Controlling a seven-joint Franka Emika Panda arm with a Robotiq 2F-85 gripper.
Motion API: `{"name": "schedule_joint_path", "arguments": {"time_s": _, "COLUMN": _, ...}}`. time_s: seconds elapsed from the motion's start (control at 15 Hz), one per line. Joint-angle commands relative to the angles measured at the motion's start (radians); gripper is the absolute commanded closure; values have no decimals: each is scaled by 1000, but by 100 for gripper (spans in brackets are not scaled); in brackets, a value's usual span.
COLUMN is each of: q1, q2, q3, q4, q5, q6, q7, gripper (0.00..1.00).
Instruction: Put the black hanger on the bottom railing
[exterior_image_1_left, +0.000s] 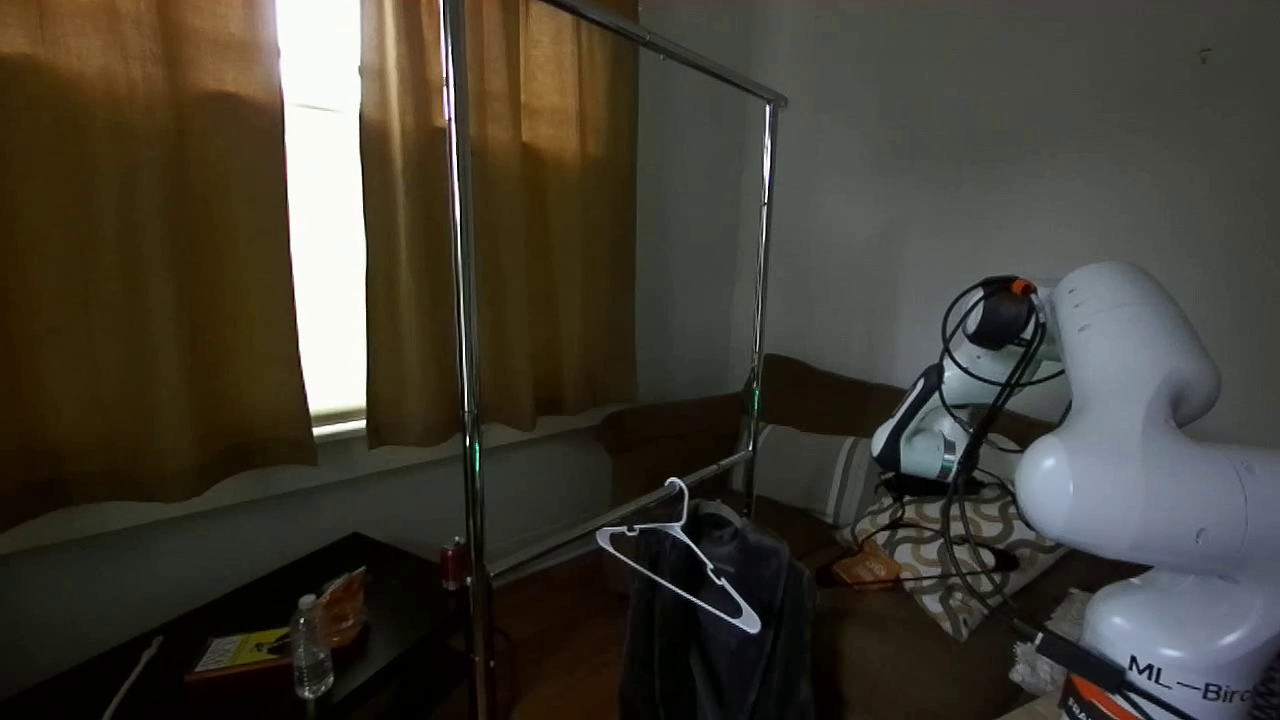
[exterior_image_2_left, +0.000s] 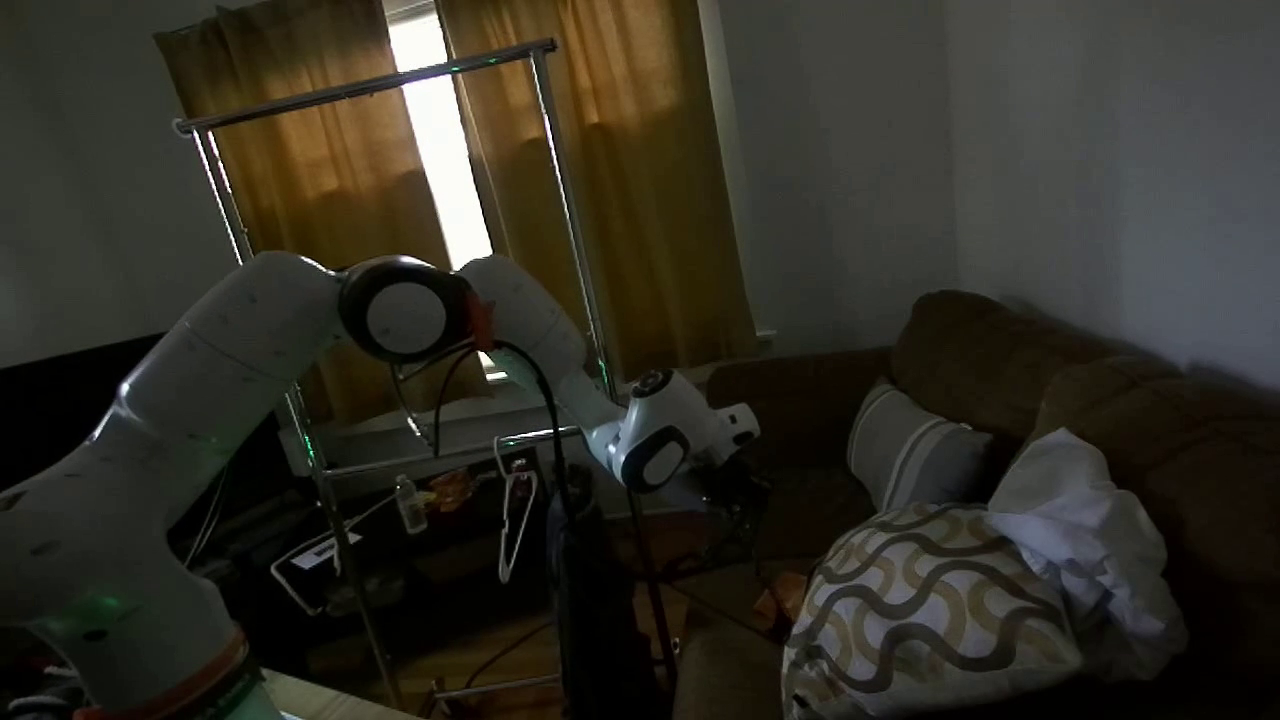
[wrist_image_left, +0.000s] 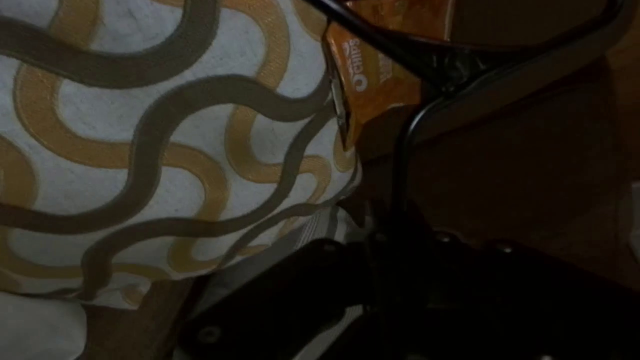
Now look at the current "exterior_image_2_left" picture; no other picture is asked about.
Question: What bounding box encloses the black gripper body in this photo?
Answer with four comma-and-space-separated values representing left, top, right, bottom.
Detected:
702, 453, 774, 518

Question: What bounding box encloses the white plastic hanger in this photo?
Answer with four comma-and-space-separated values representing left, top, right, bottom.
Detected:
490, 445, 543, 587

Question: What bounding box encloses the small orange object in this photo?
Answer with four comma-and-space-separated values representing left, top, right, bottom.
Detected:
752, 582, 808, 630

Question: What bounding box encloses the dark hanging garment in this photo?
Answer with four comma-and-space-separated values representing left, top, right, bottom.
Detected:
546, 463, 663, 720

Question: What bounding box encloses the wavy patterned pillow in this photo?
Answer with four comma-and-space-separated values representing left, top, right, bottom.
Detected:
774, 501, 1088, 720

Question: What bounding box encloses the brown sofa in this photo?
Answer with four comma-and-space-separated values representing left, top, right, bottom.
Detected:
673, 286, 1280, 720

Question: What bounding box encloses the orange snack bag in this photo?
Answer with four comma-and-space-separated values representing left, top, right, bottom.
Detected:
431, 473, 479, 518

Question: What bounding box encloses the narrow mustard curtain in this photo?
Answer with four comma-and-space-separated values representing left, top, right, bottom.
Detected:
431, 0, 758, 384

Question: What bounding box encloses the clear plastic water bottle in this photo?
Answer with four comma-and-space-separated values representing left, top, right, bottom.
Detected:
391, 473, 431, 538

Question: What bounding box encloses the white crumpled cloth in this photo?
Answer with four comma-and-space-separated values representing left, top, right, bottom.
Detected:
984, 425, 1190, 684

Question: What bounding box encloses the black low table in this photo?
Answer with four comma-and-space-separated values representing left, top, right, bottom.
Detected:
196, 437, 603, 645

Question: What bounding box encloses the wide mustard curtain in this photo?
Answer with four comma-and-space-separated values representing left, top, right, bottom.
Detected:
151, 0, 456, 431

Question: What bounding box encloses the metal clothing rack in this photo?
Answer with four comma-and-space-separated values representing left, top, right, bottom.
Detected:
171, 37, 633, 712

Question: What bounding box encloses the black television screen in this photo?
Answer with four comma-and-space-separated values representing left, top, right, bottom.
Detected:
0, 333, 166, 501

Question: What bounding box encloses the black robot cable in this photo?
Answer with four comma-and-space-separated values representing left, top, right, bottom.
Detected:
456, 334, 579, 536

